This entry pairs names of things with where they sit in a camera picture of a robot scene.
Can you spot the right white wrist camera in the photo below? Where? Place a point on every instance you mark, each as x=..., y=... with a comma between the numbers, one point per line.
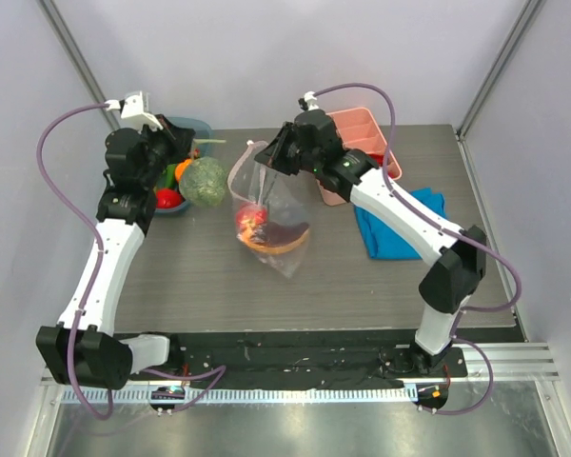
x=308, y=101

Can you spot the green netted melon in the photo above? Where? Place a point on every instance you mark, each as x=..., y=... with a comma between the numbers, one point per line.
x=204, y=181

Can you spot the green pepper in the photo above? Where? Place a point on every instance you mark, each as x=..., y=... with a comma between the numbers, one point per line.
x=168, y=180

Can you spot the clear zip top bag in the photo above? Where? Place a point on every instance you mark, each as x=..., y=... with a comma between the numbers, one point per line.
x=268, y=220

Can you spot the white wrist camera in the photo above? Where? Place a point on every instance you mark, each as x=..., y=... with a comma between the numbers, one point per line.
x=308, y=101
x=134, y=111

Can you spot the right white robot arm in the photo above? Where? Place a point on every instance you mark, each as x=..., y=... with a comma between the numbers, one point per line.
x=454, y=255

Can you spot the blue plastic fruit basket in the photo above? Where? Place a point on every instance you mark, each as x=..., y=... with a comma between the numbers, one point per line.
x=201, y=146

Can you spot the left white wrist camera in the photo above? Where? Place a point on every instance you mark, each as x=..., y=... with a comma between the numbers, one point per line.
x=134, y=111

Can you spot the brown sliced bread toy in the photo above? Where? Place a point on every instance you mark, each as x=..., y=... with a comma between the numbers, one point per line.
x=274, y=239

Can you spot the blue folded cloth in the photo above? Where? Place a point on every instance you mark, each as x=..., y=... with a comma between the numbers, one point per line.
x=382, y=242

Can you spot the orange tangerine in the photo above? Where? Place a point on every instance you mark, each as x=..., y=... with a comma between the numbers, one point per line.
x=181, y=168

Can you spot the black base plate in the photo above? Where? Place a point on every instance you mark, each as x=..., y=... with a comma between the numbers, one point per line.
x=308, y=358

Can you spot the white slotted cable duct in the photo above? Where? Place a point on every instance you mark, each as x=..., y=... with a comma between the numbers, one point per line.
x=167, y=395

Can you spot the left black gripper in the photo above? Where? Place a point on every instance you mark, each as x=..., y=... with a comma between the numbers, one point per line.
x=178, y=139

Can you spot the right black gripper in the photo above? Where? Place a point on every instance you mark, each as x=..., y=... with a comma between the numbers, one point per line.
x=283, y=148

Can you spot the pink compartment tray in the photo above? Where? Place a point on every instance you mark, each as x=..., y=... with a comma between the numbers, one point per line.
x=359, y=130

